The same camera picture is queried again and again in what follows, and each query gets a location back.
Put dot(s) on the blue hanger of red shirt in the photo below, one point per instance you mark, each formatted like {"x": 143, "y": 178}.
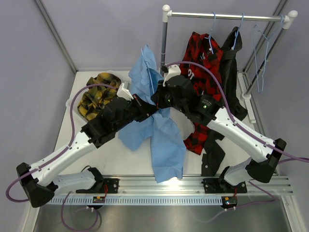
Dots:
{"x": 211, "y": 31}

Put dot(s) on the dark grey striped shirt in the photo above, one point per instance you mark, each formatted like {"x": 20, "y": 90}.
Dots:
{"x": 214, "y": 155}

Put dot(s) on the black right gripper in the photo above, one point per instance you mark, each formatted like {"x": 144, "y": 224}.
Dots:
{"x": 158, "y": 96}

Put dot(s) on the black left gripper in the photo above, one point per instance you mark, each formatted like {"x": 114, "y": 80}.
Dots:
{"x": 145, "y": 109}

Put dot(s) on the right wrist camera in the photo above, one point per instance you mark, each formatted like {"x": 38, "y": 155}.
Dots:
{"x": 173, "y": 71}

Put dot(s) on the red black plaid shirt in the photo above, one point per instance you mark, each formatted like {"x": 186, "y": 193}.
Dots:
{"x": 207, "y": 53}

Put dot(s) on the light blue wire hanger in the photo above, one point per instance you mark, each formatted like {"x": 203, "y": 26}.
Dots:
{"x": 263, "y": 41}

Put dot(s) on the metal clothes rack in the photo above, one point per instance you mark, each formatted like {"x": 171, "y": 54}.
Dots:
{"x": 245, "y": 76}

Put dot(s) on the light blue shirt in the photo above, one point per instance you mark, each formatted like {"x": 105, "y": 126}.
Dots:
{"x": 166, "y": 143}

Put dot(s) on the yellow plaid shirt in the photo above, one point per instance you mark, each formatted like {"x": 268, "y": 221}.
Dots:
{"x": 94, "y": 100}

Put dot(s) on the white slotted cable duct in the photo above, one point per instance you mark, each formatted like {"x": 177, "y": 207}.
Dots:
{"x": 137, "y": 200}

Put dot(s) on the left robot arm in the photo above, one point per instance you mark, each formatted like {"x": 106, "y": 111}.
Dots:
{"x": 42, "y": 181}

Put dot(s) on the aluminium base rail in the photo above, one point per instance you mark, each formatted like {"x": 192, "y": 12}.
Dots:
{"x": 192, "y": 185}

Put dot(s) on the blue hanger of grey shirt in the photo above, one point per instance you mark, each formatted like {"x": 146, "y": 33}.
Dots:
{"x": 237, "y": 32}

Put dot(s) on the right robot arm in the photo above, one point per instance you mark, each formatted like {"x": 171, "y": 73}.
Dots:
{"x": 265, "y": 153}

